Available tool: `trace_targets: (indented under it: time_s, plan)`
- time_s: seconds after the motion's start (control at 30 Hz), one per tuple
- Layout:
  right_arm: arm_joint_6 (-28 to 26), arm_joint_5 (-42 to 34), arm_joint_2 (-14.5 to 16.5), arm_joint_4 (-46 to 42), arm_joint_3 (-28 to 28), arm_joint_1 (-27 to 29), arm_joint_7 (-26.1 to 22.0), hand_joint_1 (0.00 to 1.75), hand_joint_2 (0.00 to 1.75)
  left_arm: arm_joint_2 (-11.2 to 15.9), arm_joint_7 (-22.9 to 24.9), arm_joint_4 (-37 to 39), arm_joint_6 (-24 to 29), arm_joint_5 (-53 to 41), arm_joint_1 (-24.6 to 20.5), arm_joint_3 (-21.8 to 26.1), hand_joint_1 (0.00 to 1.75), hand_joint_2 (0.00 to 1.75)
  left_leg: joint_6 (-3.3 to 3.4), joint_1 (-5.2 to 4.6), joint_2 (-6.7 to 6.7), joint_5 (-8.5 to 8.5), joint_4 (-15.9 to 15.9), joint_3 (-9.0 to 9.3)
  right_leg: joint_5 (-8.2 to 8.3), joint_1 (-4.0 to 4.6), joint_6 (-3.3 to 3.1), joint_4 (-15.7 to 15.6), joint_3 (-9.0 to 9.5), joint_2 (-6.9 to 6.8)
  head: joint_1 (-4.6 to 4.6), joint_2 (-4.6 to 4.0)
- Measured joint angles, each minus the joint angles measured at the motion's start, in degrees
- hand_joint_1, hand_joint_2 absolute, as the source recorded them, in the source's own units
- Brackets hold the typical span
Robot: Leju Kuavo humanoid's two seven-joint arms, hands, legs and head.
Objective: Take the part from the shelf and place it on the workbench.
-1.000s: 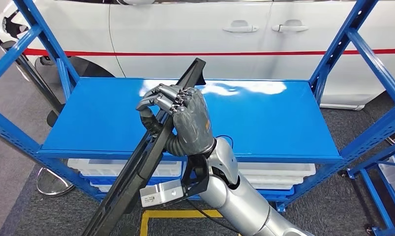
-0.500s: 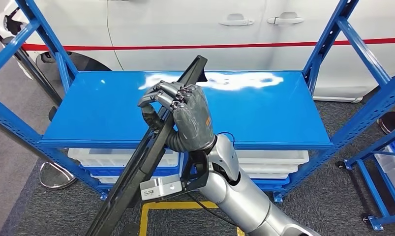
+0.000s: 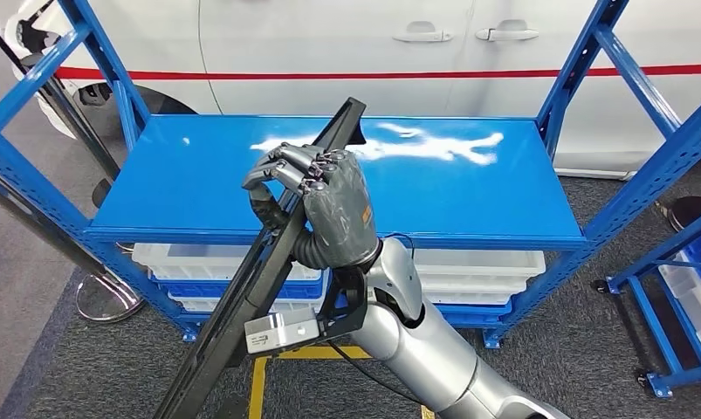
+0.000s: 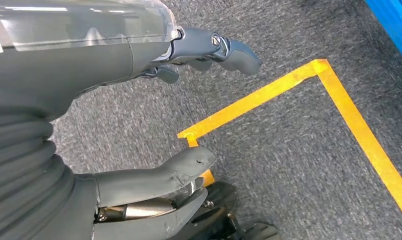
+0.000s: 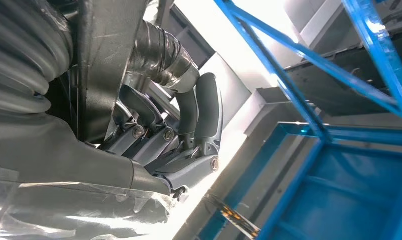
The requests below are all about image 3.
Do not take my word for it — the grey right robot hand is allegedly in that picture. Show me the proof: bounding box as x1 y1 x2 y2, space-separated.
241 143 381 270

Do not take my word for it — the black plastic panel part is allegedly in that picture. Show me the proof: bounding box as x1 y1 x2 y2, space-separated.
153 97 368 419

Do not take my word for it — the blue metal shelf rack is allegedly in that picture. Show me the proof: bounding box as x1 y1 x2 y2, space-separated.
0 0 701 351

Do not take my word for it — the blue wheeled shelf rack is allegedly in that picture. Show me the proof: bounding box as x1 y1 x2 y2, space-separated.
591 210 701 400

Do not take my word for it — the red barrier belt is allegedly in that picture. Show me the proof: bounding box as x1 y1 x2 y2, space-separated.
55 62 701 82

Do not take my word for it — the white car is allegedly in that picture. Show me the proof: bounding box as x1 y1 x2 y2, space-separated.
3 0 701 232

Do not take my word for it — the yellow floor tape square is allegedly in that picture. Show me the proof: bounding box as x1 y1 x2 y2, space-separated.
247 346 436 419

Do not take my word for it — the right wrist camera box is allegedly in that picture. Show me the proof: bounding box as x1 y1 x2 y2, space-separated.
244 266 369 355

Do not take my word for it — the black camera cable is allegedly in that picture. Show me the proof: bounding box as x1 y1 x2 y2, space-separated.
326 340 426 407

